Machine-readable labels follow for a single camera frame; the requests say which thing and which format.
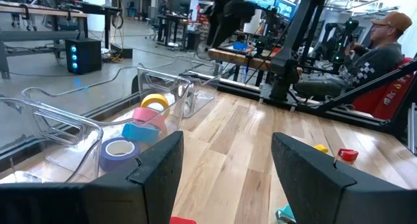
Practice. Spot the black aluminium rail frame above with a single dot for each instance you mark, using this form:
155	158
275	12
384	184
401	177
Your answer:
358	118

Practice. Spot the person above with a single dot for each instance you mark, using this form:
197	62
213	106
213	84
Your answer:
374	64
163	4

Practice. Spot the wooden workbench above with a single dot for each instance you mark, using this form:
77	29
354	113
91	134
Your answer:
32	10

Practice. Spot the clear plastic bin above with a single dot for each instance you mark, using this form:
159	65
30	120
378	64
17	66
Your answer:
163	87
94	136
202	100

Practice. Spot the wooden table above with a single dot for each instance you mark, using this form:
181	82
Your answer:
234	57

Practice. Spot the black desk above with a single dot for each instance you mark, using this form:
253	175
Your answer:
97	7

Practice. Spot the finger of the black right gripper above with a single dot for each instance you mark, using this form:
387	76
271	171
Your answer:
218	33

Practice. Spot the pink tape roll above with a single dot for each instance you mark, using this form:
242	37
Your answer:
146	115

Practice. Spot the red mini stapler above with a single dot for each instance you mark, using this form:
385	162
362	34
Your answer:
182	221
348	155

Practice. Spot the light blue tape roll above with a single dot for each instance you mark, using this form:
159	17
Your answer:
140	133

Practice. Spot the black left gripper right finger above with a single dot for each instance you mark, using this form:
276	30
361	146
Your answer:
342	201

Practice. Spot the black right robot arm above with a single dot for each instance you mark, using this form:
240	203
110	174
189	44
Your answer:
290	54

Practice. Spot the yellow tape roll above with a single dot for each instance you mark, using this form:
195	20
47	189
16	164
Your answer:
154	98

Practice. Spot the red seat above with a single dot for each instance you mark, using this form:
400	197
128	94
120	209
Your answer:
387	100

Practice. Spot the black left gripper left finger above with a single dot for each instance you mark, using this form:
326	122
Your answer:
97	204

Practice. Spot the blue box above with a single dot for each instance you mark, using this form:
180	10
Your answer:
240	46

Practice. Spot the dark blue tape roll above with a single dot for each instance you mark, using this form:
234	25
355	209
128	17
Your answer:
107	162

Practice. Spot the lit computer monitor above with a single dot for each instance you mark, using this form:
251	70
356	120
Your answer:
286	7

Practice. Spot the yellow mini stapler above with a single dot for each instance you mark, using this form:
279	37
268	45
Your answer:
321	148

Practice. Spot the black computer tower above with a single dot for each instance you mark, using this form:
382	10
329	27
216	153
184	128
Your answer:
86	56

